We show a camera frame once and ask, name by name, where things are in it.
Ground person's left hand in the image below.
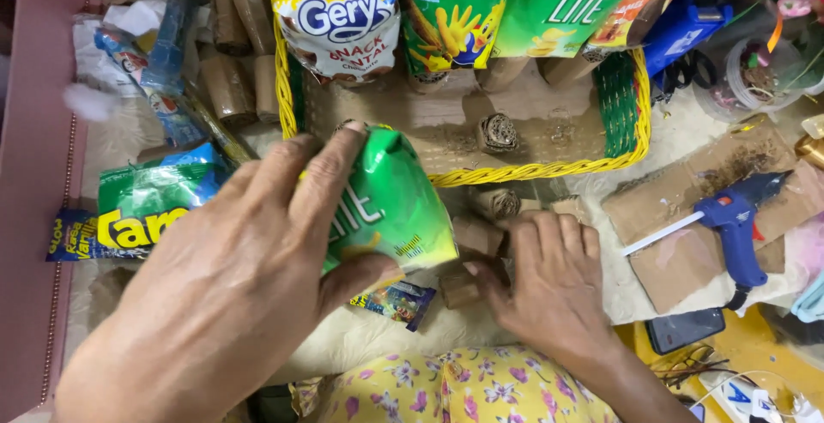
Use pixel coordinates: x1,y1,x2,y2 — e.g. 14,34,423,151
64,121,406,414

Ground person's right hand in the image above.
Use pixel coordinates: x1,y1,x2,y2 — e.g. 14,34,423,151
463,211,623,363

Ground small green chips packet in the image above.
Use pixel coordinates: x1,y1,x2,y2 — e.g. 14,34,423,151
299,126,460,284

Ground green blue wafer packet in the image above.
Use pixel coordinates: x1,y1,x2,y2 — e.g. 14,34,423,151
97,142,234,251

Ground brown cardboard sheets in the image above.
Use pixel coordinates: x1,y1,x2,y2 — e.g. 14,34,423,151
601,126,824,315

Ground yellow floral dress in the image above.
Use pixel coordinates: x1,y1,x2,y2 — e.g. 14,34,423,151
290,344,620,423

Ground black smartphone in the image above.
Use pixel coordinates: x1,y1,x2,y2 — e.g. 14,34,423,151
645,307,727,356

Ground dark blue yellow wafer packet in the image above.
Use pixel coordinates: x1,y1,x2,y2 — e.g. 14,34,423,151
45,208,150,262

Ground eyeglasses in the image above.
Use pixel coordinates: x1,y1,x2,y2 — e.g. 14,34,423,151
650,344,733,390

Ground small blue candy packet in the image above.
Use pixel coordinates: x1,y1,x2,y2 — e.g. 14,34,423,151
350,281,438,333

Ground pile of brown cardboard tubes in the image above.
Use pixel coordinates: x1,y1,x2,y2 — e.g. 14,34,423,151
97,0,282,127

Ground blue hot glue gun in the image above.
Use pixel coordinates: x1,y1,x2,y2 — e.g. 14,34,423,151
621,170,794,311

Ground yellow green woven basket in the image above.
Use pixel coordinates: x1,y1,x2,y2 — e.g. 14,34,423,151
273,16,653,188

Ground white cotton tuft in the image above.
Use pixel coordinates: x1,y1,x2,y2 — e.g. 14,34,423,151
62,83,122,123

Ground cardboard basket liner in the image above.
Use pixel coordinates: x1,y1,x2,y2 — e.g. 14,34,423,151
301,56,609,176

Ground pink box with bead trim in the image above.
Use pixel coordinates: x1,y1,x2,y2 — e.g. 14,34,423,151
0,0,91,423

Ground blue cartoon plastic wrap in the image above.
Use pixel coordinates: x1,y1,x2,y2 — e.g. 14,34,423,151
94,0,208,148

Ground white power strip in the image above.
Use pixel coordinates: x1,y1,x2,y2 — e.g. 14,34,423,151
698,370,824,423

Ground crumpled white paper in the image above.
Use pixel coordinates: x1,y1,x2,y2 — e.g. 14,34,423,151
71,0,170,98

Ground black scissors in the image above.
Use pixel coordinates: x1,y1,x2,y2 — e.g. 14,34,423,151
652,50,719,102

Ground teal cloth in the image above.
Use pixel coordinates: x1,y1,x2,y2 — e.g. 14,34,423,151
790,269,824,325

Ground white yellow chocolate snack bag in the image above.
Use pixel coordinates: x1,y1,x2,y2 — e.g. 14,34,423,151
267,0,407,87

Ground orange snack bag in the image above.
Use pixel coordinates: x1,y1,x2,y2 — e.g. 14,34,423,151
581,0,717,52

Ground large green chips bag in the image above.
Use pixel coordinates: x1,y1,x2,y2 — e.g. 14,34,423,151
492,0,646,60

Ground clear plastic container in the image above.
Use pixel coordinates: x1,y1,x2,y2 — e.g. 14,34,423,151
692,36,811,123

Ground blue fabric bag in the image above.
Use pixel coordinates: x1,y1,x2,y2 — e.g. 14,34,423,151
642,0,736,80

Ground green corn snack bag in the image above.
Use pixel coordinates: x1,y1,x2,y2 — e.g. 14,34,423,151
399,0,524,78

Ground gold ornament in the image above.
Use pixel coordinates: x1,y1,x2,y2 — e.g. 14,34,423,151
794,114,824,172

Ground artificial flowers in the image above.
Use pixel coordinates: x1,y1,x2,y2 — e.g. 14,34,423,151
734,0,824,92

